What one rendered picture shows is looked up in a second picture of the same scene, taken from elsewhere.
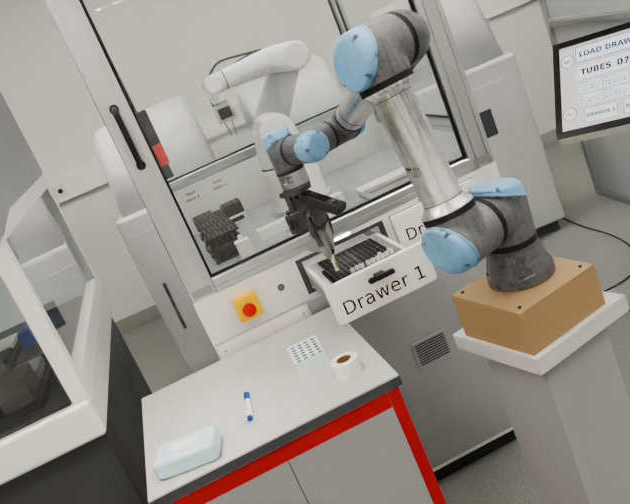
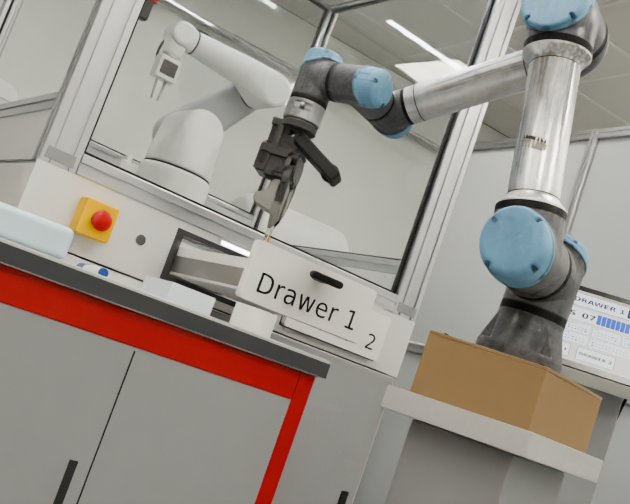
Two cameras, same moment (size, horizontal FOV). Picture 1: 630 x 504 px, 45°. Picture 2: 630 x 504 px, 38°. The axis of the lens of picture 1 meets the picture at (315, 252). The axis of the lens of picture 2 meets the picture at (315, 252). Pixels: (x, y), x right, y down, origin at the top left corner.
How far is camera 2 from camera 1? 1.08 m
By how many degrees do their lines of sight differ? 34
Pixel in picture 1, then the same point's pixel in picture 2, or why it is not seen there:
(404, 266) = (343, 298)
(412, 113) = (573, 89)
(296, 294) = (147, 264)
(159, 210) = (107, 29)
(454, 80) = (438, 213)
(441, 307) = not seen: hidden behind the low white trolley
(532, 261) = (555, 344)
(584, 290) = (585, 415)
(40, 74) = not seen: outside the picture
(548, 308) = (562, 394)
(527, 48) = not seen: hidden behind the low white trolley
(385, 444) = (246, 441)
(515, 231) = (562, 297)
